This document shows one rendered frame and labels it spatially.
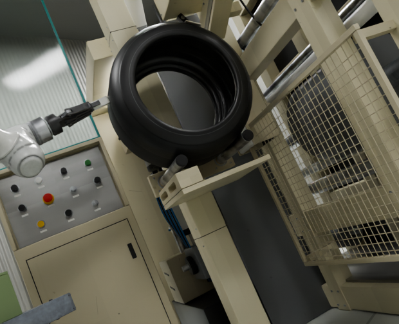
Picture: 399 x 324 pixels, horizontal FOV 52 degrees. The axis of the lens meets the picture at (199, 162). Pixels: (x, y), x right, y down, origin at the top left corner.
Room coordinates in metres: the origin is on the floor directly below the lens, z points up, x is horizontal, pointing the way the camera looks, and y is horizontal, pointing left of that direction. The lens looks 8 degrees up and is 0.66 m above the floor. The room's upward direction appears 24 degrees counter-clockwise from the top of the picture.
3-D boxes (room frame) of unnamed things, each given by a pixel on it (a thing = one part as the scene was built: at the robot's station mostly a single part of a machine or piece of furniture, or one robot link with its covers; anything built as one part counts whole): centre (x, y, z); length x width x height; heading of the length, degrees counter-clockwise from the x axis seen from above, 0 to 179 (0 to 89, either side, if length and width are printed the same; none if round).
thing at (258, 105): (1.97, -0.30, 1.05); 0.20 x 0.15 x 0.30; 20
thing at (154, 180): (1.80, 0.04, 0.90); 0.40 x 0.03 x 0.10; 110
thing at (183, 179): (1.59, 0.11, 0.84); 0.36 x 0.09 x 0.06; 20
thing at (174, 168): (1.58, 0.11, 0.90); 0.35 x 0.05 x 0.05; 20
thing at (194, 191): (1.64, -0.02, 0.80); 0.37 x 0.36 x 0.02; 110
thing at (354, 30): (1.53, -0.41, 0.65); 0.90 x 0.02 x 0.70; 20
